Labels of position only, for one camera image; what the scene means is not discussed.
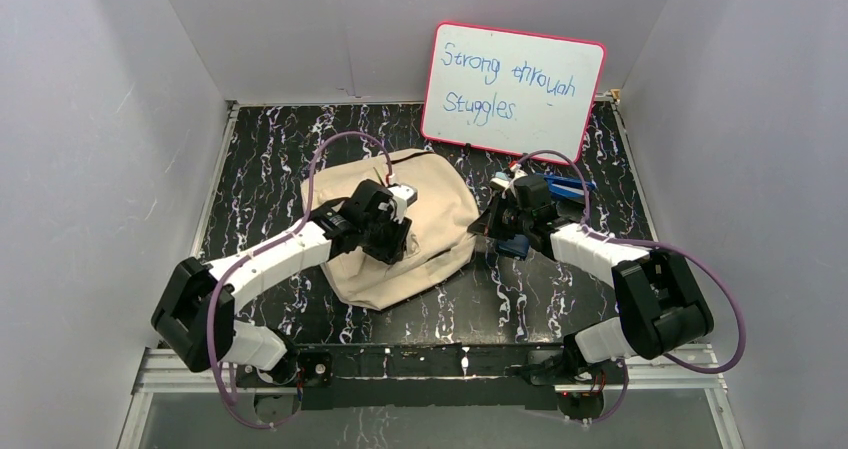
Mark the beige canvas backpack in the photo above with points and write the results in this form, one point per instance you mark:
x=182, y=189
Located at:
x=438, y=244

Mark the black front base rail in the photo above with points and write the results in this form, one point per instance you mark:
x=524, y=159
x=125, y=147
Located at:
x=529, y=376

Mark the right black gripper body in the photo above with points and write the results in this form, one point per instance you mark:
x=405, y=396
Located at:
x=505, y=218

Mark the pink framed whiteboard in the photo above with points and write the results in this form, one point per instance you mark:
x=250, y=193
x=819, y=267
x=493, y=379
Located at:
x=511, y=92

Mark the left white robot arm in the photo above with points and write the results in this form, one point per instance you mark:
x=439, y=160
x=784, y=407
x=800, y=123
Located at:
x=197, y=312

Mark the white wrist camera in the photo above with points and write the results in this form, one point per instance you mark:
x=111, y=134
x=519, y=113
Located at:
x=402, y=197
x=512, y=174

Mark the light blue white stapler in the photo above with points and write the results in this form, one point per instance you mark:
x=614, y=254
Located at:
x=500, y=182

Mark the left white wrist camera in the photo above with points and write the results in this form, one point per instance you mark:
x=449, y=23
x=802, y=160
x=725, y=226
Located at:
x=402, y=197

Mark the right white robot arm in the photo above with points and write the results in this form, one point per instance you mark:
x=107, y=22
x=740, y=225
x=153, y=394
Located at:
x=661, y=306

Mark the blue black stapler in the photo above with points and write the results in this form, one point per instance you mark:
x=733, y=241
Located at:
x=568, y=189

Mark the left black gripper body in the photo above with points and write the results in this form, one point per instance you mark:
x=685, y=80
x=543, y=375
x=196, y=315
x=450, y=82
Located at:
x=389, y=237

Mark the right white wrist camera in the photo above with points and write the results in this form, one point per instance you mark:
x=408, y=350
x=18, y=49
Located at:
x=512, y=174

